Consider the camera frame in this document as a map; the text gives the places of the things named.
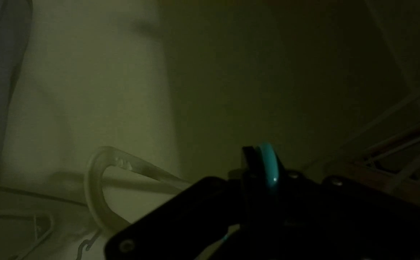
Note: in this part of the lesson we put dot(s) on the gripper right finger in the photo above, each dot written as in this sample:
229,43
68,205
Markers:
369,216

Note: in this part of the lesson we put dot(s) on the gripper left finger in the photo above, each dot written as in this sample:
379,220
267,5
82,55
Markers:
181,213

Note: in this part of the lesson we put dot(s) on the blue coat hanger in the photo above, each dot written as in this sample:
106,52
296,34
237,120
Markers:
269,164

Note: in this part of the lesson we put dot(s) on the white plastic coat hanger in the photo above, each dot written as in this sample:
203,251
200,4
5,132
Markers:
42,224
94,195

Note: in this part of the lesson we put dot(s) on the metal hanger hook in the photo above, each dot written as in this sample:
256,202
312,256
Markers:
87,245

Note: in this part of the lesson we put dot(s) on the white garment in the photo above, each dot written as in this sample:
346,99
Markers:
98,83

